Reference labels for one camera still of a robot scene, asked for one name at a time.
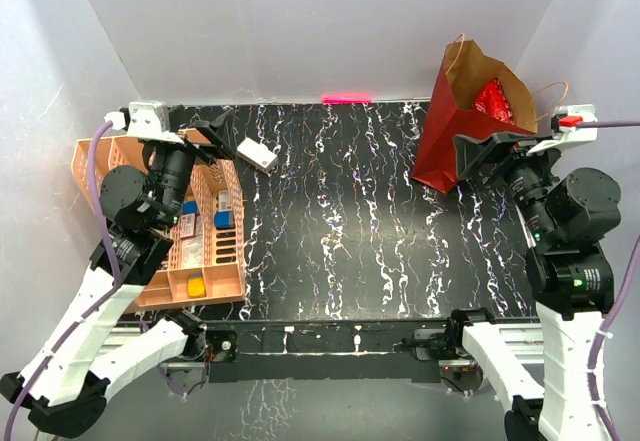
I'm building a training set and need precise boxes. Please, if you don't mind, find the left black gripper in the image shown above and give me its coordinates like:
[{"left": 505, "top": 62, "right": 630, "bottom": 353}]
[{"left": 150, "top": 105, "right": 235, "bottom": 227}]

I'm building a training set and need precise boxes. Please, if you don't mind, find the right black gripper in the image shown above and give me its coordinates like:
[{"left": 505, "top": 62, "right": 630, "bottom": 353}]
[{"left": 452, "top": 130, "right": 570, "bottom": 241}]

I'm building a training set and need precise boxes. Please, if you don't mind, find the large red snack bag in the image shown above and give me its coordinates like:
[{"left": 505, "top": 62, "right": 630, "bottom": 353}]
[{"left": 472, "top": 78, "right": 515, "bottom": 125}]

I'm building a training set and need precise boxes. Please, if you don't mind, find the red paper bag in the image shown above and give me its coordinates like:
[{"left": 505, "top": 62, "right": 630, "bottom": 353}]
[{"left": 411, "top": 34, "right": 544, "bottom": 193}]

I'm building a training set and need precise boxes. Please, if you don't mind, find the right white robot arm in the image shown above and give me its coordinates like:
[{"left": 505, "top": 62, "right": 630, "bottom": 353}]
[{"left": 445, "top": 132, "right": 629, "bottom": 440}]

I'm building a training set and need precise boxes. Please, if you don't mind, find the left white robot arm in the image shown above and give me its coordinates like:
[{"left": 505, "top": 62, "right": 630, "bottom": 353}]
[{"left": 1, "top": 102, "right": 234, "bottom": 439}]

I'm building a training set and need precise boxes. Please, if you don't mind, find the small white box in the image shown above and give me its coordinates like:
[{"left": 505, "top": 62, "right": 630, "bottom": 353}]
[{"left": 237, "top": 137, "right": 278, "bottom": 173}]

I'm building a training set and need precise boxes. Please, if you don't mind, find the blue item in basket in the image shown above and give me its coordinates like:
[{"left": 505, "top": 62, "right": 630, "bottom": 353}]
[{"left": 213, "top": 210, "right": 235, "bottom": 230}]

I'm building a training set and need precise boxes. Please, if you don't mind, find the red white packet in basket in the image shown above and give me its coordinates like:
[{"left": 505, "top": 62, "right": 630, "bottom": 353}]
[{"left": 180, "top": 213, "right": 198, "bottom": 239}]

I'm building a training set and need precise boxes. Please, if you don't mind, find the peach plastic organizer basket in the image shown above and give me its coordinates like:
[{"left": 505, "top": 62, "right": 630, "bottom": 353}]
[{"left": 73, "top": 128, "right": 247, "bottom": 311}]

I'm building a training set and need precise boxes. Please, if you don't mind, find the yellow sponge block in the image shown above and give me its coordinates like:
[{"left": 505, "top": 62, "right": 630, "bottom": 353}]
[{"left": 187, "top": 275, "right": 207, "bottom": 298}]

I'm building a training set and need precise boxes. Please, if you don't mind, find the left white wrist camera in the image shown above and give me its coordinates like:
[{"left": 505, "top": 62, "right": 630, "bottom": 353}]
[{"left": 104, "top": 101, "right": 171, "bottom": 140}]

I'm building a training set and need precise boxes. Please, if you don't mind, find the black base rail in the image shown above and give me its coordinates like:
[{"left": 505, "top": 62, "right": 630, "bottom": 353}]
[{"left": 173, "top": 320, "right": 486, "bottom": 391}]

